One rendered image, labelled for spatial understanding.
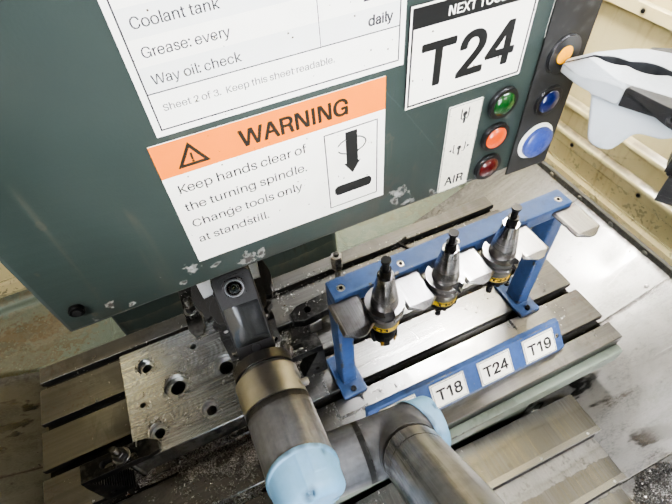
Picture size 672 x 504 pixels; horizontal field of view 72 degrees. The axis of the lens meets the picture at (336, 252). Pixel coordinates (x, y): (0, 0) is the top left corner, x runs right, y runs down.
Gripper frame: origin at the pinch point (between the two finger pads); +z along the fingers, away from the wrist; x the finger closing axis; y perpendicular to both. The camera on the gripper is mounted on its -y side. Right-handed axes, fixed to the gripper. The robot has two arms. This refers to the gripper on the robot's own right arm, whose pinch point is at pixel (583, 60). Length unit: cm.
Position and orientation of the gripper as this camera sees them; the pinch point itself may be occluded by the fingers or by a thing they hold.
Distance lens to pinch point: 41.6
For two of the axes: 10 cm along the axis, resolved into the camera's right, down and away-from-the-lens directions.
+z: -8.1, -4.2, 4.1
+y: 0.6, 6.3, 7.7
